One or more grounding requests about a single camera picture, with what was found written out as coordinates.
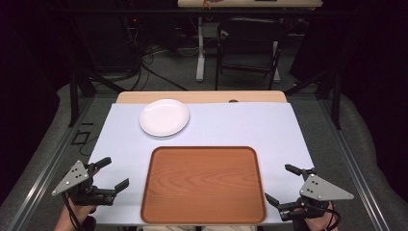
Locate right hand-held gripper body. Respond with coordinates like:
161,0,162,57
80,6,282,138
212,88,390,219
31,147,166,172
277,167,355,222

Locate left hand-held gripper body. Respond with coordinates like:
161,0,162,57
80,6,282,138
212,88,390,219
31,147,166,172
51,160,115,207

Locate person's right hand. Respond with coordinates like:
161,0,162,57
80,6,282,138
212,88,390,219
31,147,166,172
303,201,339,231

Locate person's left hand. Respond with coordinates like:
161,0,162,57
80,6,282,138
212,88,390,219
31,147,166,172
53,201,98,231

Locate white table sheet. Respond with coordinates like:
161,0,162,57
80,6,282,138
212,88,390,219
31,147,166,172
88,102,316,226

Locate brown wooden tray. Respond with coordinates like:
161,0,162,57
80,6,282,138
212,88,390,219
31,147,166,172
140,145,268,225

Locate black metal stand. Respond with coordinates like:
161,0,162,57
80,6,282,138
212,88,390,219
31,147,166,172
283,63,344,131
67,67,127,128

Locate white round plate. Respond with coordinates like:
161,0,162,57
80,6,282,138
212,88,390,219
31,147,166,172
139,98,191,139

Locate dark curtain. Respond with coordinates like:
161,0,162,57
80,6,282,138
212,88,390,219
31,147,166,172
289,0,408,204
0,0,63,197

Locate light wooden table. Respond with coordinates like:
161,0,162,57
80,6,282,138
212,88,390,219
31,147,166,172
115,90,289,105

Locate dark equipment cabinet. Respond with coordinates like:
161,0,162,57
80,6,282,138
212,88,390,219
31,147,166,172
76,12,142,73

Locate black folding chair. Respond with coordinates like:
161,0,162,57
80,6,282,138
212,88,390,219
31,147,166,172
215,16,289,91

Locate white-legged wooden desk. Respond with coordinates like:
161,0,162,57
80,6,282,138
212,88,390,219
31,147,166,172
176,0,323,83

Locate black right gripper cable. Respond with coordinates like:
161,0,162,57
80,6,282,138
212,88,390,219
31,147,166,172
316,201,343,231

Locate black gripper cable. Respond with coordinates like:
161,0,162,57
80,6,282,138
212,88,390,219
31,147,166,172
316,201,343,231
61,192,85,231

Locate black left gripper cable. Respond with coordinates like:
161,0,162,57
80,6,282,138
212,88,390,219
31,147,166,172
61,192,85,231

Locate aluminium floor rail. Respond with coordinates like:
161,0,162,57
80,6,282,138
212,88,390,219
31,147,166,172
5,95,94,231
317,95,392,231

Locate black floor cables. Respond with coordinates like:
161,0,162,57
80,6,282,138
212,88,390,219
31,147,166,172
126,42,190,93

